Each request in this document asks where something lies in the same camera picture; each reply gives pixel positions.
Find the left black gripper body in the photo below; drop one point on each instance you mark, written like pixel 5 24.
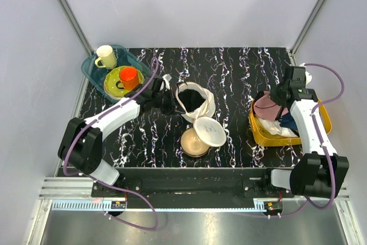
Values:
pixel 165 101

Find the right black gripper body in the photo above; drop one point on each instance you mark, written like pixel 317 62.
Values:
pixel 276 93

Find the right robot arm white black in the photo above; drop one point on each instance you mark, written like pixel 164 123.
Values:
pixel 321 171

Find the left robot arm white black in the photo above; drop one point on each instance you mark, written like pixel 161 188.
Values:
pixel 82 143

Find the navy blue garment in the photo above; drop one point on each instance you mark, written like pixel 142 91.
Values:
pixel 288 122

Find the orange cup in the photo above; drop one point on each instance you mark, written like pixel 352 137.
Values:
pixel 128 79

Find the white cloth in basket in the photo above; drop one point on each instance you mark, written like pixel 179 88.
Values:
pixel 274 128

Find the black marble pattern mat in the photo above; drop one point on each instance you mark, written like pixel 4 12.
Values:
pixel 235 76

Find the yellow-green plate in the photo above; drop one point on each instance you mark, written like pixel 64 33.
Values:
pixel 113 86

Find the yellow plastic basket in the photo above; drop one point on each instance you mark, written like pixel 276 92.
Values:
pixel 263 139

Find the teal plastic bin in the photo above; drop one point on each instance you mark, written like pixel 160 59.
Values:
pixel 103 68

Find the pale yellow mug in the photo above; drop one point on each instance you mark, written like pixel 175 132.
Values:
pixel 105 57

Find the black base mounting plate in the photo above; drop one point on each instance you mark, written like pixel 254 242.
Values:
pixel 241 182

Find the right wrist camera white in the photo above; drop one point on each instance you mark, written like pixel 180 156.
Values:
pixel 307 74

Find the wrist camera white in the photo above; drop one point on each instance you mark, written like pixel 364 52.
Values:
pixel 166 82
pixel 307 74

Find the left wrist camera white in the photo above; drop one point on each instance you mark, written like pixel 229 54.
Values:
pixel 166 82

